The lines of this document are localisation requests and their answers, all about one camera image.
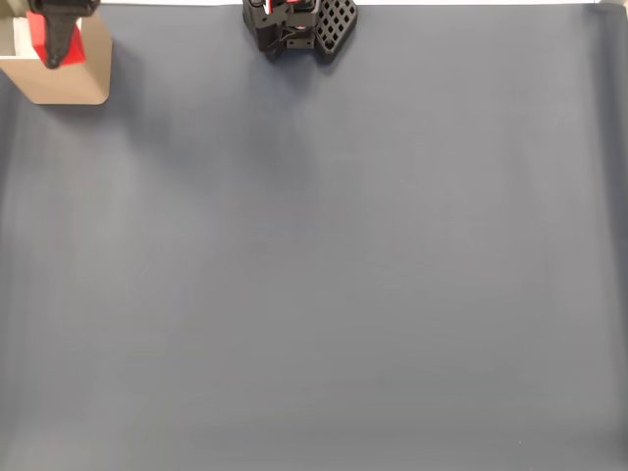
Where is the red white servo cable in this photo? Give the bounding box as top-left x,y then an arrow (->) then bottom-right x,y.
262,0 -> 301,16

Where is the grey blue mat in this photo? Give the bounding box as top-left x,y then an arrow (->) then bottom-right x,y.
0,3 -> 628,471

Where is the white tissue paper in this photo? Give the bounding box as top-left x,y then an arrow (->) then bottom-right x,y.
12,17 -> 35,60

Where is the beige box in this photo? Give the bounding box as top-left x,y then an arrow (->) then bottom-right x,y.
0,9 -> 113,106

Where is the red cube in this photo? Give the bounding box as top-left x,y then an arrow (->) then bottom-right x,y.
26,10 -> 88,67

